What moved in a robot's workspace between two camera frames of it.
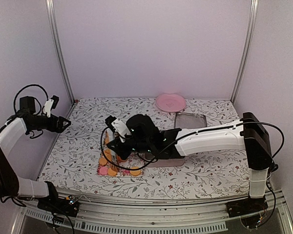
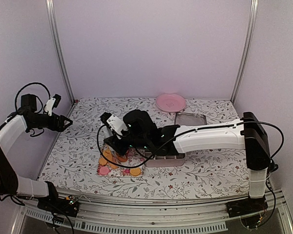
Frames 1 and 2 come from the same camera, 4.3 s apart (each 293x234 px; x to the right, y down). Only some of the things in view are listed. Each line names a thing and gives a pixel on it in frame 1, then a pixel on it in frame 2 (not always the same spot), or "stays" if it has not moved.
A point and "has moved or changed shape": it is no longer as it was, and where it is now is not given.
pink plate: (170, 103) stays
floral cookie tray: (111, 163) stays
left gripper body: (50, 126) stays
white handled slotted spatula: (109, 136) has moved or changed shape
